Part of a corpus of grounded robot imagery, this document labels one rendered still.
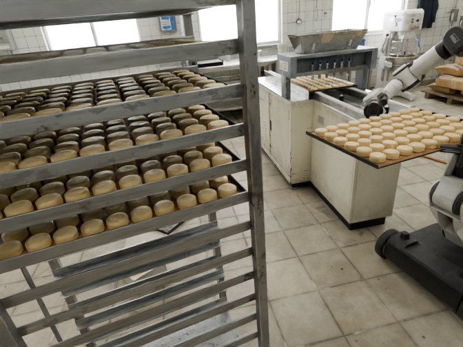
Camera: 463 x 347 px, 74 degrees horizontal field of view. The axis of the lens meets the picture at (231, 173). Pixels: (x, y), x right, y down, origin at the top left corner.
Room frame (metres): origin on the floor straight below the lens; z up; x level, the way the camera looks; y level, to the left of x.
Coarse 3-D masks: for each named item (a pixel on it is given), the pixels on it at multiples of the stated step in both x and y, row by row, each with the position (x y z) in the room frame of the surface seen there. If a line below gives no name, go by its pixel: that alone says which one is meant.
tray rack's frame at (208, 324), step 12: (60, 264) 0.88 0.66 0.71; (24, 276) 0.66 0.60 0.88; (0, 300) 0.48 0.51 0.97; (72, 300) 0.87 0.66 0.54; (0, 312) 0.46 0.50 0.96; (48, 312) 0.68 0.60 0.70; (228, 312) 1.08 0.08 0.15; (0, 324) 0.45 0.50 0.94; (12, 324) 0.47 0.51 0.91; (204, 324) 1.02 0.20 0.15; (216, 324) 1.01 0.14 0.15; (0, 336) 0.45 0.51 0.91; (12, 336) 0.45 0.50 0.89; (60, 336) 0.68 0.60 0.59; (168, 336) 0.97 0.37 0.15; (180, 336) 0.97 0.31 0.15; (192, 336) 0.96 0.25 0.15; (228, 336) 0.94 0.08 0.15
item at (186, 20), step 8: (184, 16) 1.08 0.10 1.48; (184, 24) 1.08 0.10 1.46; (184, 32) 1.08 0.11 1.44; (192, 32) 1.08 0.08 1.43; (192, 64) 1.08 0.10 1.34; (208, 216) 1.09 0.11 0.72; (216, 248) 1.08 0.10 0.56; (224, 280) 1.08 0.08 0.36; (224, 296) 1.08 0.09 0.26; (224, 312) 1.08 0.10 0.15
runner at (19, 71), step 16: (144, 48) 0.61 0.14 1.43; (160, 48) 0.62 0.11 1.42; (176, 48) 0.64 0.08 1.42; (192, 48) 0.65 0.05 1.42; (208, 48) 0.66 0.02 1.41; (224, 48) 0.67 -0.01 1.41; (0, 64) 0.54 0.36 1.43; (16, 64) 0.54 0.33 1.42; (32, 64) 0.55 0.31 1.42; (48, 64) 0.56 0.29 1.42; (64, 64) 0.57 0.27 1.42; (80, 64) 0.58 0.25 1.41; (96, 64) 0.58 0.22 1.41; (112, 64) 0.59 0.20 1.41; (128, 64) 0.60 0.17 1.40; (144, 64) 0.61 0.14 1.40; (0, 80) 0.53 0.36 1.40; (16, 80) 0.54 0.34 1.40
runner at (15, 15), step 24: (0, 0) 0.55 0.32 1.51; (24, 0) 0.56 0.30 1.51; (48, 0) 0.57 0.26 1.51; (72, 0) 0.58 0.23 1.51; (96, 0) 0.59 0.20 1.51; (120, 0) 0.61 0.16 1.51; (144, 0) 0.62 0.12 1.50; (168, 0) 0.63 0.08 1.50; (192, 0) 0.65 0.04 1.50; (216, 0) 0.67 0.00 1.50
